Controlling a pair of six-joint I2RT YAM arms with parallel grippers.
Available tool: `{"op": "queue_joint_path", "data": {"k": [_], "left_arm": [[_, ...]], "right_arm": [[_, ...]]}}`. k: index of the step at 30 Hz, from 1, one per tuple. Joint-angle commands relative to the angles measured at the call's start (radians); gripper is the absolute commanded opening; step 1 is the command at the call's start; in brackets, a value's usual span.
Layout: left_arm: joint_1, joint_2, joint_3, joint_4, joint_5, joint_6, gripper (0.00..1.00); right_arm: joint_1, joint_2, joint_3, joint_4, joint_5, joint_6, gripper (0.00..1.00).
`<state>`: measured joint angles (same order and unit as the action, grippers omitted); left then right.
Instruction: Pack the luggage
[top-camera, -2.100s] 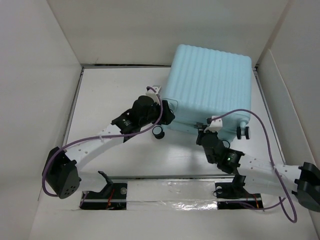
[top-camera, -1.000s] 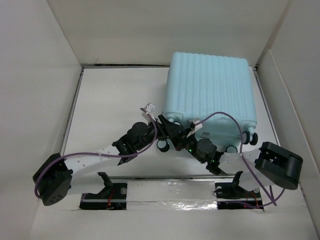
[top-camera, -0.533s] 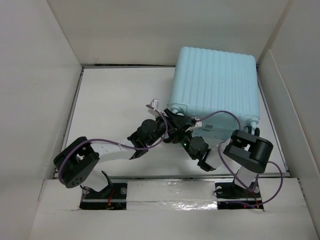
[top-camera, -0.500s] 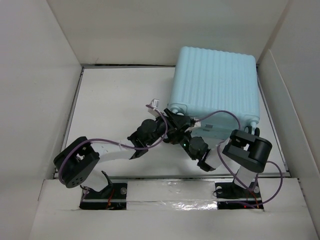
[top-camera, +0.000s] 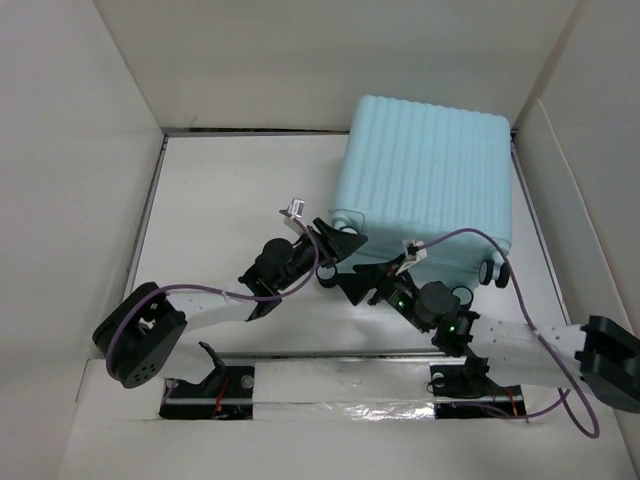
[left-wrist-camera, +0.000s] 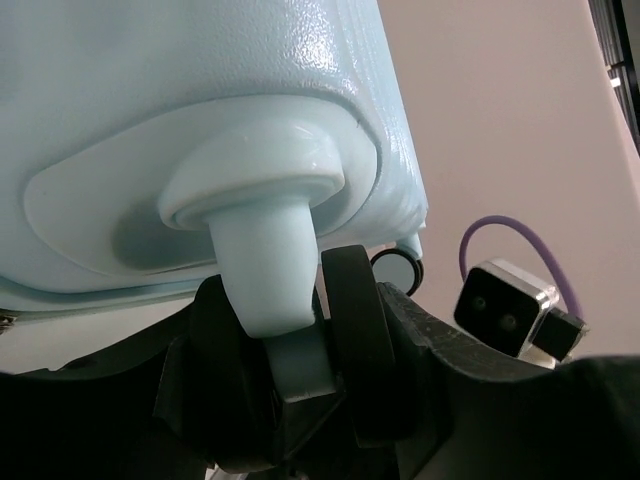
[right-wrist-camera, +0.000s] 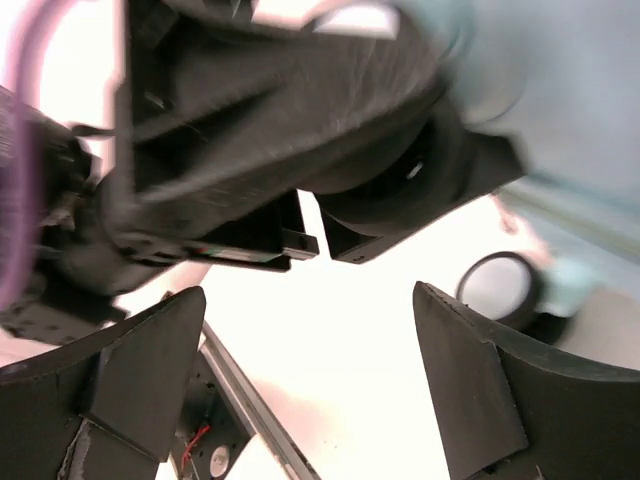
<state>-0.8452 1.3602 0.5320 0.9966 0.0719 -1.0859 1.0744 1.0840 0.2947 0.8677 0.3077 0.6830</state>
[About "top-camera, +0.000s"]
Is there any purple cable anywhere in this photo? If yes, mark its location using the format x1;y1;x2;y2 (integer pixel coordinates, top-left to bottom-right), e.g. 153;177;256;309
409;228;601;440
104;212;319;381

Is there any light blue hard-shell suitcase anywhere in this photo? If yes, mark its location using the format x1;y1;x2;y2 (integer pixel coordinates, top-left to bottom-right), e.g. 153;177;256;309
330;95;512;290

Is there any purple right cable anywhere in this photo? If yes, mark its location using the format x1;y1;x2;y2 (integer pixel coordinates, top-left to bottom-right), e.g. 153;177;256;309
409;228;601;440

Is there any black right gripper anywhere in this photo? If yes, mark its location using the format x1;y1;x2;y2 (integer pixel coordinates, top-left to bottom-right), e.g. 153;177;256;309
333;253;429;334

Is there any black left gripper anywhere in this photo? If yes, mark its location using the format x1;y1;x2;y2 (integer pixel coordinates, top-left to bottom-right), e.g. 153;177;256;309
274;218;364;291

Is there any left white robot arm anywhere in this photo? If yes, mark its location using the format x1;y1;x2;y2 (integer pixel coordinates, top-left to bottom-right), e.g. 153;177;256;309
92;215;367;389

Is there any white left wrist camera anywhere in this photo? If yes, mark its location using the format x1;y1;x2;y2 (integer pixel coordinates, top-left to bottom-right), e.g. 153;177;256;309
279;198;306;235

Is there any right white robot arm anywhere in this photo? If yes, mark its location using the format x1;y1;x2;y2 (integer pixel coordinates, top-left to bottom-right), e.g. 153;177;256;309
330;259;639;413

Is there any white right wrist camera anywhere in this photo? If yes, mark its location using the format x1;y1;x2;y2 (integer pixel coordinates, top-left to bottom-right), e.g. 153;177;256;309
402;240;427;269

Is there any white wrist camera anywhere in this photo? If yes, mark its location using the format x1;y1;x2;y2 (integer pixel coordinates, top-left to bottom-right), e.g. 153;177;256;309
279;198;306;235
402;240;427;269

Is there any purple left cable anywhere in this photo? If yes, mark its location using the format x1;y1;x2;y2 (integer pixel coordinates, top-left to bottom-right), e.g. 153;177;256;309
104;212;319;381

